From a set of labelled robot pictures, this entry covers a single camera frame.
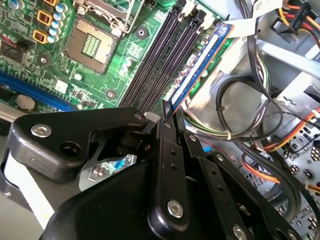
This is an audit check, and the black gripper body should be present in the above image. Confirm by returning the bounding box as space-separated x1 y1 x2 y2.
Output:
39 159 227 240

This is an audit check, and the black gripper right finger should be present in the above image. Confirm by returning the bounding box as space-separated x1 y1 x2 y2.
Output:
174 108 304 240

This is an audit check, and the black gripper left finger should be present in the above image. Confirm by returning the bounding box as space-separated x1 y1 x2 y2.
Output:
6 99 192 233

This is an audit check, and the blue RAM stick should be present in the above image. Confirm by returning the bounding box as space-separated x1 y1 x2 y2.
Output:
168 21 236 113

